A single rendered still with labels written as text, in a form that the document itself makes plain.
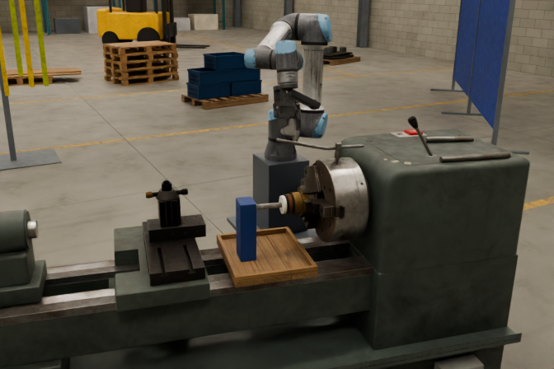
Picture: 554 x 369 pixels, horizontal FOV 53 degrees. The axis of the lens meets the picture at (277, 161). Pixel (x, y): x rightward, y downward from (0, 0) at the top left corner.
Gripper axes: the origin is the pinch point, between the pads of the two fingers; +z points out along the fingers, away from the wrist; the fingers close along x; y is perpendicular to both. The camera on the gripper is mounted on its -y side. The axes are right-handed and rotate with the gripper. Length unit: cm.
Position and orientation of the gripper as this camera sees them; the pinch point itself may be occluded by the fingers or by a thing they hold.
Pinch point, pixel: (297, 140)
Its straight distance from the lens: 201.6
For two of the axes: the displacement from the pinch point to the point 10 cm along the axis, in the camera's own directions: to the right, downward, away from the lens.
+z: 0.6, 10.0, 0.5
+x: 2.7, 0.3, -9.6
